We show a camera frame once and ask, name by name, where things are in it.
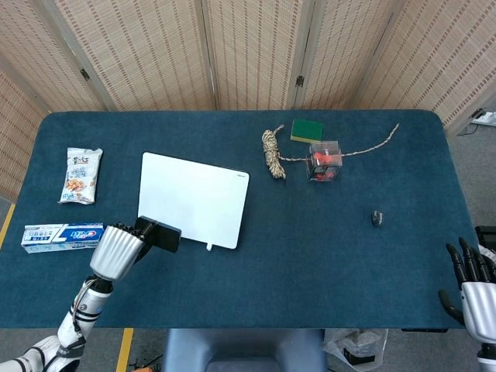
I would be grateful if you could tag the white power strip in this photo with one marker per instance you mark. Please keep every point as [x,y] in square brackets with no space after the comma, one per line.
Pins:
[484,117]

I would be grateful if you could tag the dark metal screen hinge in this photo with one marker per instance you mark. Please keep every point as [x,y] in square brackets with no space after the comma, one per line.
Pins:
[84,73]
[299,80]

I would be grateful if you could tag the blue felt table cover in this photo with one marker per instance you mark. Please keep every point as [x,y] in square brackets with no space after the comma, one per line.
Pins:
[310,252]

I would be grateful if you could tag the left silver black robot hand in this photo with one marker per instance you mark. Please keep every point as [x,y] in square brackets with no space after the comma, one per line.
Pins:
[114,250]

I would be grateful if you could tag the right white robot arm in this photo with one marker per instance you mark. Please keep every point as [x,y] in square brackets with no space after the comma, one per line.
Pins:
[488,356]

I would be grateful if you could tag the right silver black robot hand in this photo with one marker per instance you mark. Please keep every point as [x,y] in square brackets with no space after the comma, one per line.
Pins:
[478,306]

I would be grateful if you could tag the green yellow sponge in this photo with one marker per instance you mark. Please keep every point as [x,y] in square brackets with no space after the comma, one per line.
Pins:
[307,129]

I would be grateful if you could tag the white rectangular board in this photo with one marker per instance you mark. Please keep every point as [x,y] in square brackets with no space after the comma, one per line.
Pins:
[193,197]

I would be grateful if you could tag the black box beside table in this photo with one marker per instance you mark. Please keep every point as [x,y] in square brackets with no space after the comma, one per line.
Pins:
[486,238]

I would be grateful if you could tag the clear box with red item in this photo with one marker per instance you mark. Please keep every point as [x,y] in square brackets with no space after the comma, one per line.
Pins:
[324,160]

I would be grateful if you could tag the blue robot base seat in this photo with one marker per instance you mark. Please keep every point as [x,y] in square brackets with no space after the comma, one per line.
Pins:
[244,348]

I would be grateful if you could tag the black whiteboard eraser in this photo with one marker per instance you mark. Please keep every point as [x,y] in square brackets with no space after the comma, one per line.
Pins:
[166,236]

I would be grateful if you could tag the white snack bag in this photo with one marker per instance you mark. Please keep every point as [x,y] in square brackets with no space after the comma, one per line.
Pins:
[79,174]

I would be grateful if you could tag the blue white toothpaste box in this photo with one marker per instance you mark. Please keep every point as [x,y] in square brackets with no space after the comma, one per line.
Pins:
[58,236]

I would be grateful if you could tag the woven bamboo folding screen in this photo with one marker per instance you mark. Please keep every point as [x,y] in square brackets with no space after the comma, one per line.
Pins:
[155,50]

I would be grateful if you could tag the clear plastic bag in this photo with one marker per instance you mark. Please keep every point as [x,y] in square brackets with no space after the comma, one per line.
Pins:
[354,346]

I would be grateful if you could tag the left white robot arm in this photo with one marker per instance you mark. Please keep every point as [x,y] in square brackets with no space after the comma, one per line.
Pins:
[83,306]

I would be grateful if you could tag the small black clip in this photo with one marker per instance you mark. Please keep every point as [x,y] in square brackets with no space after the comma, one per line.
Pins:
[377,218]

